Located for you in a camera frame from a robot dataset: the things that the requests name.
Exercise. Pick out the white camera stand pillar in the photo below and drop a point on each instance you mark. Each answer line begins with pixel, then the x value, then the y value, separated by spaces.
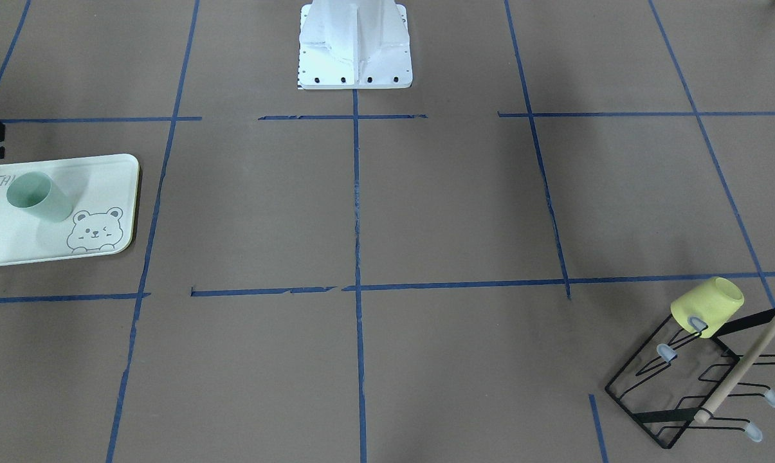
pixel 354 45

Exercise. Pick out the black wire cup rack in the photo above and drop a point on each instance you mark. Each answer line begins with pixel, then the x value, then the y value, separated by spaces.
pixel 678 379

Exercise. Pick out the light green cup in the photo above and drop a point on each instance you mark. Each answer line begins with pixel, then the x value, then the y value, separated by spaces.
pixel 36 194

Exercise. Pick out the yellow cup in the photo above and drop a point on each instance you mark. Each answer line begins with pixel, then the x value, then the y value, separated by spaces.
pixel 705 308

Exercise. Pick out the cream bear tray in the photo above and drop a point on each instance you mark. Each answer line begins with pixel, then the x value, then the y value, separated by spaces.
pixel 102 191

